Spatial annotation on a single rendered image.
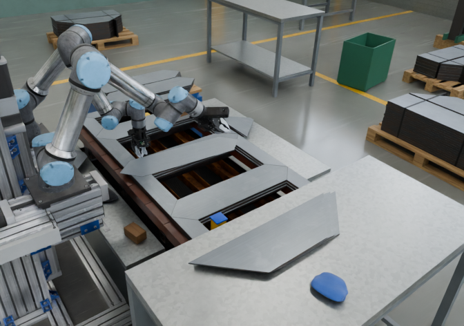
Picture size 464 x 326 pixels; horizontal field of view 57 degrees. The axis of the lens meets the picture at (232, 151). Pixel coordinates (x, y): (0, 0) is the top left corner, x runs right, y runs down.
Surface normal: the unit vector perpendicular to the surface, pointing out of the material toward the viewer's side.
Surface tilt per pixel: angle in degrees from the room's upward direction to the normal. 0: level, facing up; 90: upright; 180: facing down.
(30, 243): 90
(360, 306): 0
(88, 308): 0
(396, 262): 0
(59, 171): 97
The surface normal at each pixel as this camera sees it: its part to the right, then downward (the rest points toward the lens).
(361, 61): -0.69, 0.36
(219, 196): 0.04, -0.85
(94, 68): 0.54, 0.35
